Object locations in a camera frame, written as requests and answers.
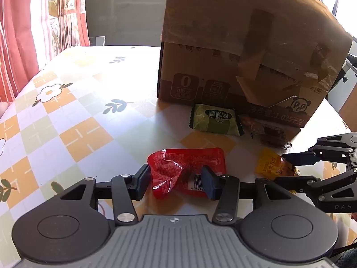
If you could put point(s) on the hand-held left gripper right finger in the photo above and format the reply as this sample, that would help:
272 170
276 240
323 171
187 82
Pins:
207 182

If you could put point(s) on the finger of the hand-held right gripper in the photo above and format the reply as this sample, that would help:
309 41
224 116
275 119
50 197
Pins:
304 157
295 182

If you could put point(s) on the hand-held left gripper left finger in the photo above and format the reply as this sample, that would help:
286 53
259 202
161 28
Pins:
142 182

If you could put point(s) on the yellow snack packet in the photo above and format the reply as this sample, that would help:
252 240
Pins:
272 164

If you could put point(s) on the red snack packet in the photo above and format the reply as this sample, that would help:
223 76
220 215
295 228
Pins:
173 170

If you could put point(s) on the cardboard box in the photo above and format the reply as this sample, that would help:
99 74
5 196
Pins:
245 47

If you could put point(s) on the brown snack packet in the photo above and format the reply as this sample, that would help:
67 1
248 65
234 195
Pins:
267 132

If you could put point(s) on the small green snack packet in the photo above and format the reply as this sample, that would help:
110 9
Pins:
216 120

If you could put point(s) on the pink printed curtain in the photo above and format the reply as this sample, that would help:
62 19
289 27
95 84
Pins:
33 33

